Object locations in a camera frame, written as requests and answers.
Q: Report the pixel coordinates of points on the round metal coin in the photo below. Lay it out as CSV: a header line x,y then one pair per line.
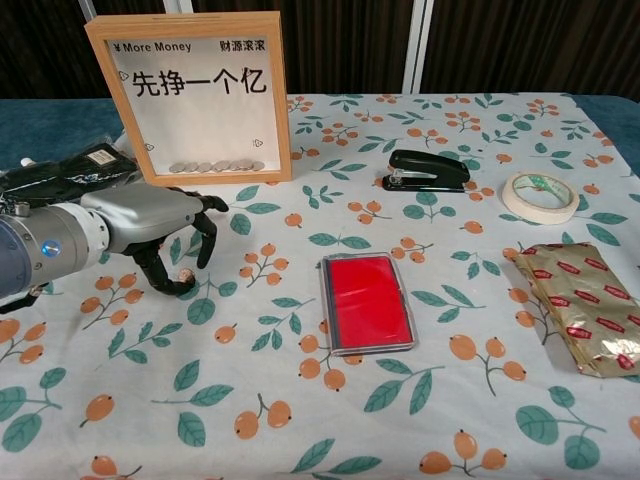
x,y
188,273

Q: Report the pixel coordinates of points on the beige masking tape roll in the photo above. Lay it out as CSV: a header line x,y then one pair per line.
x,y
515,200

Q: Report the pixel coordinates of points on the floral orange green tablecloth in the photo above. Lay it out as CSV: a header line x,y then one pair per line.
x,y
300,410

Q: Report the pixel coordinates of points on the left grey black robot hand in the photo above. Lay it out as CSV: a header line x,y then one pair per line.
x,y
145,215

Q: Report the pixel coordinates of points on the white partition post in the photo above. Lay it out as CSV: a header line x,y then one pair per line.
x,y
417,45

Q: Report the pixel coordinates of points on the wooden glass-front money box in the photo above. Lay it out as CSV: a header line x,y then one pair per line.
x,y
200,115

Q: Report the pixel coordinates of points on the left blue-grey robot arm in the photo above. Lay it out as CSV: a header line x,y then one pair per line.
x,y
45,240

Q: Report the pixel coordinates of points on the black item in plastic bag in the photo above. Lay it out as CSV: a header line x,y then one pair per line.
x,y
60,175

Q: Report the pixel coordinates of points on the gold foil packet red labels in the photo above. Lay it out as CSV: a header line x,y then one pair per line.
x,y
585,300

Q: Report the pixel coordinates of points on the teal table cover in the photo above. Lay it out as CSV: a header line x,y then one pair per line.
x,y
50,120

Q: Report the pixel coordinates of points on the red ink pad case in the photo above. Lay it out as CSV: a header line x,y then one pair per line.
x,y
370,300

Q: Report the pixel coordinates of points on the black stapler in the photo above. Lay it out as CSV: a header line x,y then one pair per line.
x,y
430,167

